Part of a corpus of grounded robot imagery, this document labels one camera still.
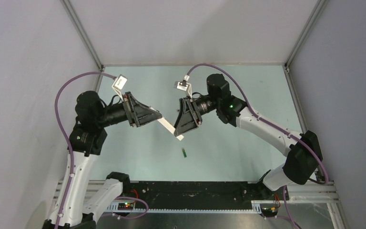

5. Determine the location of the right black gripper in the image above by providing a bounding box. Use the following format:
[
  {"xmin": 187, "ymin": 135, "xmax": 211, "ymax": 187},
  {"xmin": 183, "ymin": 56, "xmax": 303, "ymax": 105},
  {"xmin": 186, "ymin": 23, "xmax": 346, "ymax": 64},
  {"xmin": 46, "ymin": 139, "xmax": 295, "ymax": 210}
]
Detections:
[{"xmin": 172, "ymin": 94, "xmax": 220, "ymax": 136}]

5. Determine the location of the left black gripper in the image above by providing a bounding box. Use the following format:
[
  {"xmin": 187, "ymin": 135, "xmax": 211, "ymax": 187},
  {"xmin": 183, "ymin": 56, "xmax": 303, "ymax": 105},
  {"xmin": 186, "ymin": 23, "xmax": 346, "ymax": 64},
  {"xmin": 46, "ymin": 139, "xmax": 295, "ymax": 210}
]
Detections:
[{"xmin": 96, "ymin": 92, "xmax": 162, "ymax": 127}]

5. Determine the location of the white remote control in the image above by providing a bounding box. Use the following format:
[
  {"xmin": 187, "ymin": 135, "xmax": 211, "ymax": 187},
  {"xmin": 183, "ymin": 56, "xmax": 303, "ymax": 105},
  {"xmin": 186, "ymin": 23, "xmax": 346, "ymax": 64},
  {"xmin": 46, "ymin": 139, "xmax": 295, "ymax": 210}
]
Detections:
[{"xmin": 155, "ymin": 116, "xmax": 184, "ymax": 141}]

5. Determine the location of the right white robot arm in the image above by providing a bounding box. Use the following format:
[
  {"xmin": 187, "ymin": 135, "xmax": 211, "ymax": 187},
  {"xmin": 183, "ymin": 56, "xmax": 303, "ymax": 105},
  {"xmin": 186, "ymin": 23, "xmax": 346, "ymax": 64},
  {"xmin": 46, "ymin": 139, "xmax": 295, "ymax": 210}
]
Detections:
[{"xmin": 173, "ymin": 73, "xmax": 323, "ymax": 199}]

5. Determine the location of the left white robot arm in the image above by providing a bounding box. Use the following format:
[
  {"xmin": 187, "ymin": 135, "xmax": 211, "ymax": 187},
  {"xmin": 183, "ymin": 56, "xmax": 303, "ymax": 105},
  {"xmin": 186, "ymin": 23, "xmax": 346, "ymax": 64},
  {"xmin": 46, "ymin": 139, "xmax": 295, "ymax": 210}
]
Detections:
[{"xmin": 42, "ymin": 91, "xmax": 162, "ymax": 229}]

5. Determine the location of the green AA battery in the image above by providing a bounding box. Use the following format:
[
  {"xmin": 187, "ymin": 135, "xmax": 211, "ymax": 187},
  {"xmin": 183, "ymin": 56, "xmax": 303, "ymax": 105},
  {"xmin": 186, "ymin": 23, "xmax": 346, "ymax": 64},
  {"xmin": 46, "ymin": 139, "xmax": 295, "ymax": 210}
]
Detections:
[{"xmin": 182, "ymin": 148, "xmax": 187, "ymax": 158}]

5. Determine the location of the left electronics board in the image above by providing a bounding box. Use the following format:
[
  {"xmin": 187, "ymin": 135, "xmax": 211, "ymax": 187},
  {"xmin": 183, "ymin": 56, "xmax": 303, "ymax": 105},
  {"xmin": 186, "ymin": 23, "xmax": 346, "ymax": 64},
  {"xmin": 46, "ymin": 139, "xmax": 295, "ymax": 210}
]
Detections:
[{"xmin": 117, "ymin": 202, "xmax": 135, "ymax": 211}]

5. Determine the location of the electronics board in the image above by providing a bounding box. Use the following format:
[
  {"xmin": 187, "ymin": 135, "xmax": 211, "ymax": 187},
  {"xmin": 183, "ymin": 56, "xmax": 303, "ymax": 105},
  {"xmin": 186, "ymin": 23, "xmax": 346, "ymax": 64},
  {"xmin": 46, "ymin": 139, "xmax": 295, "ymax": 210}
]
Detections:
[
  {"xmin": 117, "ymin": 202, "xmax": 135, "ymax": 211},
  {"xmin": 261, "ymin": 207, "xmax": 278, "ymax": 218}
]

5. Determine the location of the right electronics board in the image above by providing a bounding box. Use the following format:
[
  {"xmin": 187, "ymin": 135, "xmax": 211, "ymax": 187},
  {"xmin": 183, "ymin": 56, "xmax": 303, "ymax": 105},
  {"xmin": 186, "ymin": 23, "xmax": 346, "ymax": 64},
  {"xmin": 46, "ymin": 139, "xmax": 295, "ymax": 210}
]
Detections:
[{"xmin": 261, "ymin": 207, "xmax": 278, "ymax": 218}]

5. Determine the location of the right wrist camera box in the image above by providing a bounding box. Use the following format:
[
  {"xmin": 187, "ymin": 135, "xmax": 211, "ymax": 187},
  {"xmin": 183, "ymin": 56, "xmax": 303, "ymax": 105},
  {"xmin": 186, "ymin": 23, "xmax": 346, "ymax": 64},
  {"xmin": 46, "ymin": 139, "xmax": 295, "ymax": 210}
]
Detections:
[{"xmin": 174, "ymin": 80, "xmax": 192, "ymax": 98}]

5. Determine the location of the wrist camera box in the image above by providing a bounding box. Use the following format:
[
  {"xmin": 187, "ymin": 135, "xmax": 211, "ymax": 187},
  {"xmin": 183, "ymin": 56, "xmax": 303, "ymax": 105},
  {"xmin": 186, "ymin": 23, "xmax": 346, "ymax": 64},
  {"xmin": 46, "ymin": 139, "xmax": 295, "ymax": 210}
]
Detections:
[
  {"xmin": 174, "ymin": 80, "xmax": 192, "ymax": 98},
  {"xmin": 112, "ymin": 74, "xmax": 128, "ymax": 101}
]

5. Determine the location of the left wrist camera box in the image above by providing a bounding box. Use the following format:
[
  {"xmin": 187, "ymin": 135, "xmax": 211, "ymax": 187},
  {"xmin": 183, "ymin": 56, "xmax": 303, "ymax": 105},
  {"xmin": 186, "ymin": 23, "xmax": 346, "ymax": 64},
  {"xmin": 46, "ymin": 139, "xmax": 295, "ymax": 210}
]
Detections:
[{"xmin": 112, "ymin": 74, "xmax": 128, "ymax": 101}]

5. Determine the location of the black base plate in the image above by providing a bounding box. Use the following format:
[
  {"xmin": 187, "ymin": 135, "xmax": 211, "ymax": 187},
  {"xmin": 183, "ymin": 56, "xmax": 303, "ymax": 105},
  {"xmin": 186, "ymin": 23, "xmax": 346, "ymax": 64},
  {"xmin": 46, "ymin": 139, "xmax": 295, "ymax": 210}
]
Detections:
[{"xmin": 127, "ymin": 181, "xmax": 275, "ymax": 210}]

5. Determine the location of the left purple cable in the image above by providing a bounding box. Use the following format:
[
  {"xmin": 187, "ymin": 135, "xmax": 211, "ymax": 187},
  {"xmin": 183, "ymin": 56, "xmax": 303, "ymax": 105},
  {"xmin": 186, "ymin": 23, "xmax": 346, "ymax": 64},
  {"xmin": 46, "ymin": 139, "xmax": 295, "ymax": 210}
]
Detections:
[{"xmin": 54, "ymin": 72, "xmax": 117, "ymax": 229}]

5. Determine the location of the aluminium frame rail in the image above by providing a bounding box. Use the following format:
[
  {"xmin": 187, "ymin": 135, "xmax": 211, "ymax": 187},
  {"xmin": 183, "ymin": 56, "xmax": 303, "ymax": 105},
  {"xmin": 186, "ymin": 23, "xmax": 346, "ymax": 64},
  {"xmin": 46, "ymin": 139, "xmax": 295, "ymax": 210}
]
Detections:
[{"xmin": 51, "ymin": 180, "xmax": 349, "ymax": 229}]

